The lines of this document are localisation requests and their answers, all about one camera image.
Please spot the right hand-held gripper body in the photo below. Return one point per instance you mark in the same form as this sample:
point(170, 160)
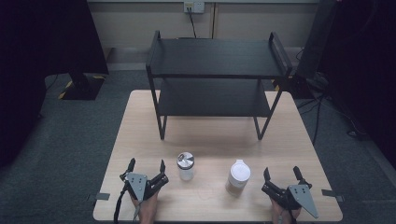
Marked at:
point(295, 196)

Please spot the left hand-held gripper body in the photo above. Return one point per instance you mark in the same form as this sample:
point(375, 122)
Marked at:
point(137, 185)

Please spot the glass jar with silver lid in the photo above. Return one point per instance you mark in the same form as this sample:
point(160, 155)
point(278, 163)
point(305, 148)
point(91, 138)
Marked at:
point(185, 166)

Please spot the glass jar with white lid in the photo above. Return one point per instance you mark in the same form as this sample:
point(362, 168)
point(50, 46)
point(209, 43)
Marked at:
point(238, 177)

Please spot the black two-tier shelf rack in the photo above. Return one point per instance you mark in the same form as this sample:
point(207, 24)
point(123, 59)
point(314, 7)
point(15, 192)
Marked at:
point(214, 59)

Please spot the person's right hand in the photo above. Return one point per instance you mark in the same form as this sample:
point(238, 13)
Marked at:
point(281, 214)

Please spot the person's left hand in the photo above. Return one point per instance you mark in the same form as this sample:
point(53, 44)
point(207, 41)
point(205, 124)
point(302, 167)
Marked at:
point(148, 208)

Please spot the grey tape tab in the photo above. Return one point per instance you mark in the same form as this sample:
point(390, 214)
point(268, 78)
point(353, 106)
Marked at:
point(332, 194)
point(102, 196)

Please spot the black stand base striped tape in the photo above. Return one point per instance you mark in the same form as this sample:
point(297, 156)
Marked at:
point(81, 87)

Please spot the dark curtain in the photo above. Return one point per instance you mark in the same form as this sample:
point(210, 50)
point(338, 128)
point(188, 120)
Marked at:
point(37, 62)
point(367, 62)

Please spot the black upright stand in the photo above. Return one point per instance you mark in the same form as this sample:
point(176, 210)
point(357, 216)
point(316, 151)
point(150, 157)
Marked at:
point(316, 40)

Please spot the white wall outlet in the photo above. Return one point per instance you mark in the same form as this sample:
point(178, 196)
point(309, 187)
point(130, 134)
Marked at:
point(194, 6)

